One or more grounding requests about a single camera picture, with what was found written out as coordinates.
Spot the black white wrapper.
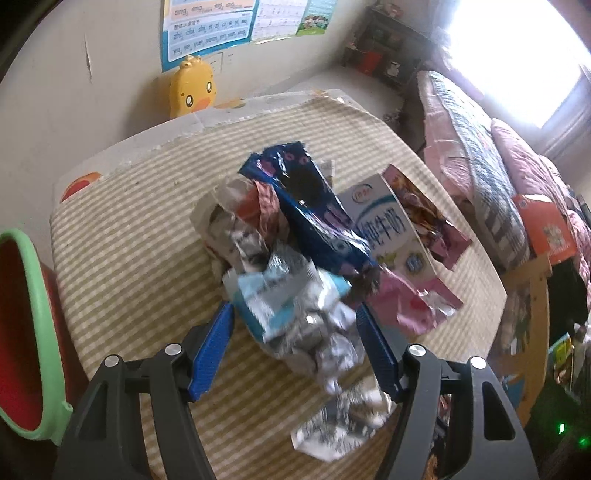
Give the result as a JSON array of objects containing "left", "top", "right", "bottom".
[{"left": 290, "top": 376, "right": 397, "bottom": 462}]

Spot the pink wrapper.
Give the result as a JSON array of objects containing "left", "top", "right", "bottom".
[{"left": 365, "top": 268, "right": 464, "bottom": 337}]

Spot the purple snack bag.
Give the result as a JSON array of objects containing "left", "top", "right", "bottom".
[{"left": 383, "top": 164, "right": 473, "bottom": 270}]

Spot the white milk carton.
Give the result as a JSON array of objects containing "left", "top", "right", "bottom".
[{"left": 338, "top": 174, "right": 463, "bottom": 310}]

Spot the silver blue wrapper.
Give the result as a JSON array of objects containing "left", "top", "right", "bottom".
[{"left": 222, "top": 243, "right": 366, "bottom": 395}]

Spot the blue cookie wrapper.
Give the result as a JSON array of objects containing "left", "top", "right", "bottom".
[{"left": 239, "top": 142, "right": 376, "bottom": 276}]

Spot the silver red wrapper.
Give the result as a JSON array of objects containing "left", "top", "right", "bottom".
[{"left": 190, "top": 174, "right": 290, "bottom": 273}]

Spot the green red trash bin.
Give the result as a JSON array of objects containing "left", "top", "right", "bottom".
[{"left": 1, "top": 229, "right": 73, "bottom": 445}]

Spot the wooden chair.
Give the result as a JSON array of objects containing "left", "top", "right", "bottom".
[{"left": 494, "top": 254, "right": 552, "bottom": 426}]

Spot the checkered beige tablecloth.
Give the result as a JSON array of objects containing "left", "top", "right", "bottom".
[{"left": 49, "top": 95, "right": 509, "bottom": 480}]

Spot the pink quilt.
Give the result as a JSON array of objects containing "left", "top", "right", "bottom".
[{"left": 491, "top": 118, "right": 590, "bottom": 287}]

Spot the yellow duck toy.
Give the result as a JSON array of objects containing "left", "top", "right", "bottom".
[{"left": 169, "top": 55, "right": 217, "bottom": 118}]

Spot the red container on shelf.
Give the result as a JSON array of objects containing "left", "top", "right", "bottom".
[{"left": 358, "top": 51, "right": 383, "bottom": 76}]

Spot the dark shelf unit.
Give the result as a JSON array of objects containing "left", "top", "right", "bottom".
[{"left": 341, "top": 3, "right": 435, "bottom": 93}]

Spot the pinyin alphabet poster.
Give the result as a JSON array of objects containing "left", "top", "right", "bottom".
[{"left": 160, "top": 0, "right": 259, "bottom": 72}]

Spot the white chart poster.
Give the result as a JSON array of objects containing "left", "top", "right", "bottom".
[{"left": 252, "top": 0, "right": 308, "bottom": 42}]

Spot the teal number poster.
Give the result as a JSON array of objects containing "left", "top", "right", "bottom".
[{"left": 295, "top": 0, "right": 338, "bottom": 36}]

